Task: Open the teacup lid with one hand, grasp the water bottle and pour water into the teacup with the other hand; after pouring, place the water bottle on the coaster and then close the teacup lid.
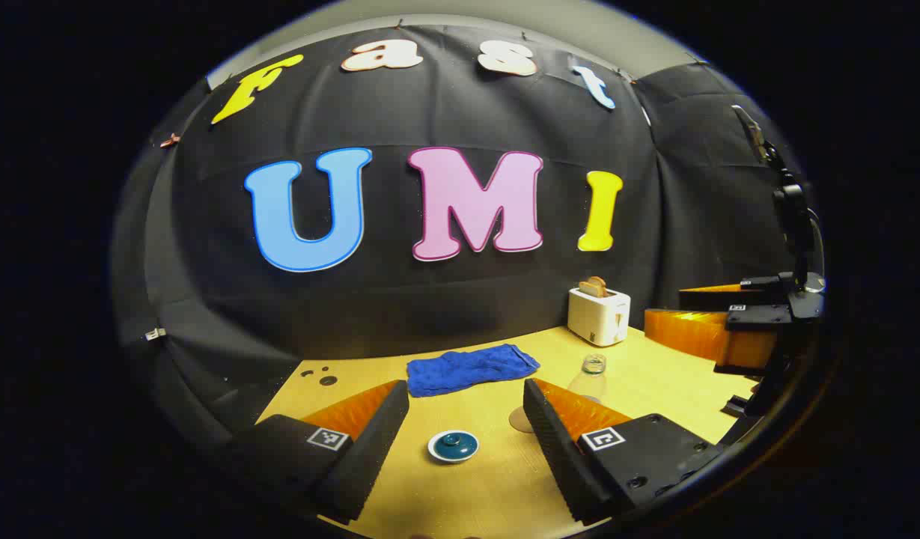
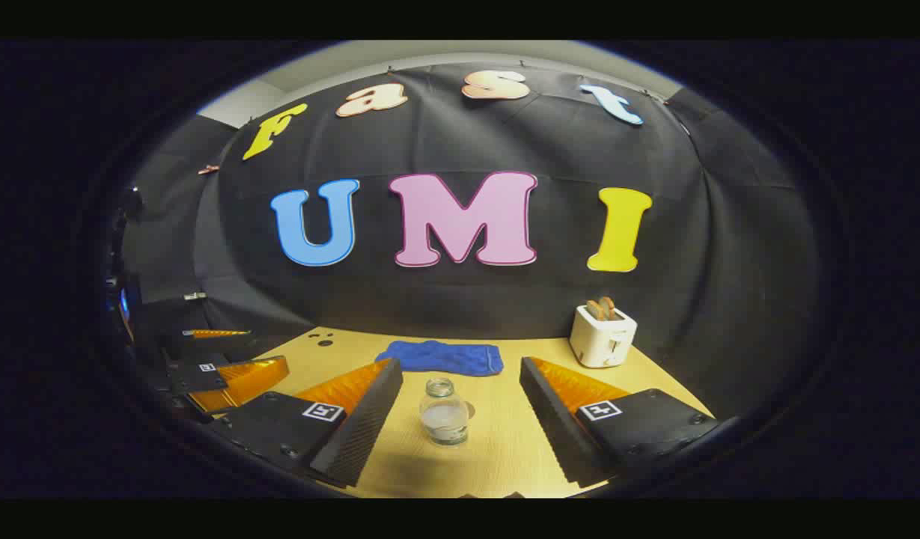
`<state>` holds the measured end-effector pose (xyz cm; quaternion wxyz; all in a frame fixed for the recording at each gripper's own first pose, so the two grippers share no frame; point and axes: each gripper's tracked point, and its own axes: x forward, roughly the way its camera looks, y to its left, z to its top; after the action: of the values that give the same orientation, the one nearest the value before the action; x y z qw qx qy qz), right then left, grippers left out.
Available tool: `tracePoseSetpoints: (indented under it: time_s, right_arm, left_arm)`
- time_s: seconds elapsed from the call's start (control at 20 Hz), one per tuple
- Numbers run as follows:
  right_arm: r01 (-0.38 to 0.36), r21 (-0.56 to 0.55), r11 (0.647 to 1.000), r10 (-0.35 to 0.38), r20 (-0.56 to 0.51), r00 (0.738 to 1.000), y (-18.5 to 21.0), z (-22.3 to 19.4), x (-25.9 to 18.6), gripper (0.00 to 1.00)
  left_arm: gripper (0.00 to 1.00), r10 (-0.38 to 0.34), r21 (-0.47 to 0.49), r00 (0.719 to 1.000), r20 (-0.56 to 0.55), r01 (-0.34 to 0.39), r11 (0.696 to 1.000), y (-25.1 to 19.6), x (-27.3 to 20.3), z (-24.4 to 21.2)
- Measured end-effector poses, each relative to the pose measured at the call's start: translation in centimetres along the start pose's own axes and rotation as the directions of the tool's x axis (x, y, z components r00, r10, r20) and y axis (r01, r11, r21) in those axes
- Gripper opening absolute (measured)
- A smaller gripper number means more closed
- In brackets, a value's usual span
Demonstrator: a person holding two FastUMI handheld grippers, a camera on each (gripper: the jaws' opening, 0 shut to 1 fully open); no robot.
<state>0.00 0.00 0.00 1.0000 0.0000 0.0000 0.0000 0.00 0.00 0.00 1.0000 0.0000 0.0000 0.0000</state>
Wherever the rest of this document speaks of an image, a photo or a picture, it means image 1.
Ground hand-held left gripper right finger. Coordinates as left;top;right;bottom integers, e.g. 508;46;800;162
523;378;724;525

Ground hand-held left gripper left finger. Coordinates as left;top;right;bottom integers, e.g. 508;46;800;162
224;380;411;525

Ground white and teal teacup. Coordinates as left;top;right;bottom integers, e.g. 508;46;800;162
428;430;479;465

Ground clear plastic water bottle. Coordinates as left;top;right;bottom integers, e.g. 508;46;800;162
567;353;609;406

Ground black clamp stand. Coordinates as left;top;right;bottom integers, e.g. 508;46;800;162
731;105;824;276

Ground blue towel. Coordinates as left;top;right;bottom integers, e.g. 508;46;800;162
406;344;540;398

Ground white toaster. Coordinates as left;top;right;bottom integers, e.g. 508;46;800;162
567;287;631;347

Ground black backdrop cloth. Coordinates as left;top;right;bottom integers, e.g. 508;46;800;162
112;22;812;450

